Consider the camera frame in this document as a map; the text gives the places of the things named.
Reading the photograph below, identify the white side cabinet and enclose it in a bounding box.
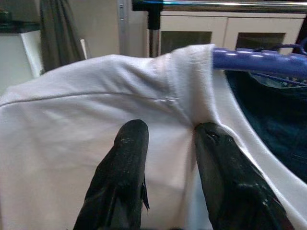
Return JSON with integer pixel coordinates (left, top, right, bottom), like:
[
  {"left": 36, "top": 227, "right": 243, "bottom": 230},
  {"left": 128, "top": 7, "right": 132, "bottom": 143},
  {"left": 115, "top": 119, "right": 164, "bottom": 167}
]
[{"left": 0, "top": 30, "right": 45, "bottom": 91}]

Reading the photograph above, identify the dark teal garment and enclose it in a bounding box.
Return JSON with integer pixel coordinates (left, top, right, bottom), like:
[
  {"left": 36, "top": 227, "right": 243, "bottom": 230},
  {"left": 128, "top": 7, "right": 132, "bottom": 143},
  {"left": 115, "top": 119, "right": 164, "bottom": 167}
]
[{"left": 225, "top": 70, "right": 307, "bottom": 183}]

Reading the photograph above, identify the white glass-door cabinet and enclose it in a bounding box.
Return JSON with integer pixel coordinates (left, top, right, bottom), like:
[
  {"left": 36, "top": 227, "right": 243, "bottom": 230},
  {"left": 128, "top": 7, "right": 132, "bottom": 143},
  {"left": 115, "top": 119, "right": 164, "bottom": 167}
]
[{"left": 146, "top": 11, "right": 307, "bottom": 58}]

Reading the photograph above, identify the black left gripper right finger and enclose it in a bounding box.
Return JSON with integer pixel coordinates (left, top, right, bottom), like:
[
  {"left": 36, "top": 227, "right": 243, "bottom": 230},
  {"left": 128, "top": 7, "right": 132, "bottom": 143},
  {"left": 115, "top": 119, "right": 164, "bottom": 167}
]
[{"left": 194, "top": 122, "right": 295, "bottom": 230}]

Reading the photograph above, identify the purple plastic hanger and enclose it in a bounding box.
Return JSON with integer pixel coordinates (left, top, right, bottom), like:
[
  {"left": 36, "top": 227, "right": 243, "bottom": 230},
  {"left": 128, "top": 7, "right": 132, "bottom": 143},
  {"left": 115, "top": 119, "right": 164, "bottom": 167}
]
[{"left": 212, "top": 38, "right": 307, "bottom": 87}]

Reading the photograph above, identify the white shirt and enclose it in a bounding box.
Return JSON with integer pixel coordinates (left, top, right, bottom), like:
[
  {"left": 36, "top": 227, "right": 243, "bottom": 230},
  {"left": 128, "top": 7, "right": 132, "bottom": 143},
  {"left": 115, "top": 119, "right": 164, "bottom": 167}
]
[{"left": 0, "top": 44, "right": 307, "bottom": 230}]

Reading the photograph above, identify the aluminium frame post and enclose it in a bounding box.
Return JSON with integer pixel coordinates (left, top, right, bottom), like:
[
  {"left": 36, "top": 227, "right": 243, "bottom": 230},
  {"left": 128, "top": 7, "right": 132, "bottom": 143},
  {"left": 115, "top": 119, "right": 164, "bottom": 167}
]
[{"left": 117, "top": 0, "right": 132, "bottom": 57}]

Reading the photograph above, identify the grey curtain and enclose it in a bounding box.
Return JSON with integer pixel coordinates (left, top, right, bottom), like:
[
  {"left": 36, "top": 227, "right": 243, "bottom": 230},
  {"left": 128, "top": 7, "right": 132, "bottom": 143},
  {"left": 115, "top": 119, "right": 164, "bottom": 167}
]
[{"left": 39, "top": 0, "right": 88, "bottom": 72}]

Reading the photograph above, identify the chrome clothes rack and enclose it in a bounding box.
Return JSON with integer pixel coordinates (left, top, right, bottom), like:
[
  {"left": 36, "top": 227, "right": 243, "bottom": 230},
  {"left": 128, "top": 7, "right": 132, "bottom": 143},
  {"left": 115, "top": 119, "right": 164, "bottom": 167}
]
[{"left": 131, "top": 0, "right": 307, "bottom": 58}]

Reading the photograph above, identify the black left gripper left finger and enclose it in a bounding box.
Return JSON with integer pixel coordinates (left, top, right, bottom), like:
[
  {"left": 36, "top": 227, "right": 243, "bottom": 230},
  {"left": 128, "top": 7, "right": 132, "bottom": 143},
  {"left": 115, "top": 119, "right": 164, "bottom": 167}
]
[{"left": 73, "top": 119, "right": 151, "bottom": 230}]

